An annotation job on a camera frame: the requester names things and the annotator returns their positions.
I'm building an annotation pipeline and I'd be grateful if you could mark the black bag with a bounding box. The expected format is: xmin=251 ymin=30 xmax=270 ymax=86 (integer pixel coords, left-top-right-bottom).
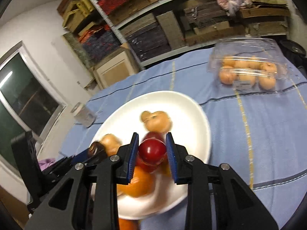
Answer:
xmin=279 ymin=39 xmax=306 ymax=70

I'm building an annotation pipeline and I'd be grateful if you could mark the purple cloth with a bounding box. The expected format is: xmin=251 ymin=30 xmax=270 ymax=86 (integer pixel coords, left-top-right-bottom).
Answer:
xmin=38 ymin=158 xmax=56 ymax=171

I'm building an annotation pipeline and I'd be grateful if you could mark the dark mangosteen back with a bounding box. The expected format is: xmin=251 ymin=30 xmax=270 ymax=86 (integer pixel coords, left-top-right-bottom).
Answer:
xmin=87 ymin=141 xmax=108 ymax=159

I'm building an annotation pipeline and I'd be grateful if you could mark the orange mandarin back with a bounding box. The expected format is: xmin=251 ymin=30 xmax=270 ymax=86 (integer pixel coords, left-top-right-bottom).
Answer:
xmin=119 ymin=219 xmax=139 ymax=230

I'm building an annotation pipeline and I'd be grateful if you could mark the pink crumpled cloth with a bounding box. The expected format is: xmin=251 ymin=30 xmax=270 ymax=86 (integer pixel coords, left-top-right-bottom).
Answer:
xmin=216 ymin=0 xmax=252 ymax=17

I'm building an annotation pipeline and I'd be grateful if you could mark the window with frame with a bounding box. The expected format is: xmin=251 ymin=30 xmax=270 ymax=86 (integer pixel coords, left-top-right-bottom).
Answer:
xmin=1 ymin=42 xmax=64 ymax=170

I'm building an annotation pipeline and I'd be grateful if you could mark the clear plastic fruit box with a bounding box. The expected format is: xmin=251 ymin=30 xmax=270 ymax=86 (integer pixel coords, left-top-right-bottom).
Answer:
xmin=208 ymin=37 xmax=289 ymax=92

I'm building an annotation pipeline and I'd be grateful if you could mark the framed picture cardboard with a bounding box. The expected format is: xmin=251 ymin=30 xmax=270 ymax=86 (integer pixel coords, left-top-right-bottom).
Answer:
xmin=92 ymin=47 xmax=139 ymax=89

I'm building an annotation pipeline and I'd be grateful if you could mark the yellow-orange persimmon tomato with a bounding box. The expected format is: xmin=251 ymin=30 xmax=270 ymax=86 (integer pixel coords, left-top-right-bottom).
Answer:
xmin=159 ymin=161 xmax=171 ymax=177

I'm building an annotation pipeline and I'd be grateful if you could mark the orange mandarin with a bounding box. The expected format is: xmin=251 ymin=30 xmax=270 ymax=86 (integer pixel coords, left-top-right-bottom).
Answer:
xmin=119 ymin=219 xmax=139 ymax=230
xmin=117 ymin=167 xmax=155 ymax=198

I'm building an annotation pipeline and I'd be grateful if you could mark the blue checked tablecloth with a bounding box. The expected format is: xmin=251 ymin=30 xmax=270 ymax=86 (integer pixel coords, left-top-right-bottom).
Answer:
xmin=59 ymin=49 xmax=306 ymax=227

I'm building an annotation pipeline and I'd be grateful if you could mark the pale pepino melon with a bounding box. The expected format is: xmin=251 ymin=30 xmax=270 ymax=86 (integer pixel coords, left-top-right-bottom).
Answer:
xmin=142 ymin=111 xmax=172 ymax=134

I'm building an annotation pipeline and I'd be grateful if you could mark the white oval plate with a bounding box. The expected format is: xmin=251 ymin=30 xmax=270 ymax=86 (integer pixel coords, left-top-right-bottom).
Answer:
xmin=93 ymin=91 xmax=211 ymax=220

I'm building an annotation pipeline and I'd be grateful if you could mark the dark plum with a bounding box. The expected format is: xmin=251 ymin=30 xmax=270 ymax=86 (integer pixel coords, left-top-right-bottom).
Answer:
xmin=143 ymin=131 xmax=165 ymax=142

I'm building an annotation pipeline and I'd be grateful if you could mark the small tan round fruit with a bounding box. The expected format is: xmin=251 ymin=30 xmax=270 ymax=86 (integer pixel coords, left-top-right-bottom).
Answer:
xmin=140 ymin=111 xmax=151 ymax=122

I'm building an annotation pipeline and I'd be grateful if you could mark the striped pepino melon front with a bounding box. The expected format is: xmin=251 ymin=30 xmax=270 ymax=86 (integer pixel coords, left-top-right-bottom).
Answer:
xmin=99 ymin=133 xmax=122 ymax=156

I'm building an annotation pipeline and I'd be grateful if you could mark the metal storage shelf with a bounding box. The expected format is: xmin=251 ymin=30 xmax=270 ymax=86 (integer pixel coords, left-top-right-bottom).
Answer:
xmin=81 ymin=0 xmax=290 ymax=67

